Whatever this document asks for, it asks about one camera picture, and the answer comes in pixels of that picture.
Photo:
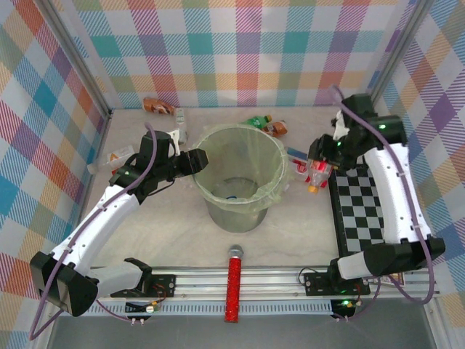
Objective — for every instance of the orange cap red label bottle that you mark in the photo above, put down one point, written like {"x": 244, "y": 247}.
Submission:
{"x": 319, "y": 176}

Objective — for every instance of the blue red label bottle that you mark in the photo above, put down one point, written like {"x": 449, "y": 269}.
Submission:
{"x": 299, "y": 167}

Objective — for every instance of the green translucent bin liner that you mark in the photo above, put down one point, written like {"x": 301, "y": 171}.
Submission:
{"x": 270, "y": 171}

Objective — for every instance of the clear plastic trash bin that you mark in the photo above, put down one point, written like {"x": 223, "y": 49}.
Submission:
{"x": 236, "y": 218}

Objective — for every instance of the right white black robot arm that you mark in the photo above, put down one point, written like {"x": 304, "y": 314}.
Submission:
{"x": 392, "y": 189}

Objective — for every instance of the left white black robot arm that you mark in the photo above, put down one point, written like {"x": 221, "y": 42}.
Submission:
{"x": 103, "y": 218}

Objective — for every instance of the black white checkerboard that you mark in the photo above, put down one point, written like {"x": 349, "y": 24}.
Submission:
{"x": 356, "y": 211}

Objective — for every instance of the red glitter microphone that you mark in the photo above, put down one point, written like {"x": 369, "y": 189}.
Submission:
{"x": 234, "y": 287}

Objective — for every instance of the playing card box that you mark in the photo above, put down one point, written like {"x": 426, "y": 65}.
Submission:
{"x": 394, "y": 280}

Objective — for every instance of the small electronics board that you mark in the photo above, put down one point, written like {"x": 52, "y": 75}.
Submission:
{"x": 143, "y": 307}
{"x": 345, "y": 305}

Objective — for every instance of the aluminium frame post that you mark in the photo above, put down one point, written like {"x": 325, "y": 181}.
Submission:
{"x": 78, "y": 58}
{"x": 397, "y": 54}

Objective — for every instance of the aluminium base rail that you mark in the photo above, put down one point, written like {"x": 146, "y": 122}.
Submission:
{"x": 254, "y": 281}

